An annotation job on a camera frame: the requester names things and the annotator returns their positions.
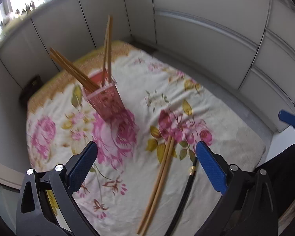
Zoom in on floral tablecloth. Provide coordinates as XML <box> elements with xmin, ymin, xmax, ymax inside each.
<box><xmin>26</xmin><ymin>41</ymin><xmax>266</xmax><ymax>235</ymax></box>

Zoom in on black chopstick gold band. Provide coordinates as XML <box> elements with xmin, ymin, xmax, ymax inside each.
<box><xmin>165</xmin><ymin>158</ymin><xmax>198</xmax><ymax>236</ymax></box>

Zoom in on pink perforated utensil holder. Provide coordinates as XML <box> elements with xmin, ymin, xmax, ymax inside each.
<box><xmin>83</xmin><ymin>69</ymin><xmax>125</xmax><ymax>121</ymax></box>

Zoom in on black trash bin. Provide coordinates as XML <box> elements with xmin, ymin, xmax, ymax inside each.
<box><xmin>18</xmin><ymin>75</ymin><xmax>43</xmax><ymax>108</ymax></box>

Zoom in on white lower kitchen cabinets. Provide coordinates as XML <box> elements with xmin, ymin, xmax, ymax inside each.
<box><xmin>0</xmin><ymin>0</ymin><xmax>295</xmax><ymax>133</ymax></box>

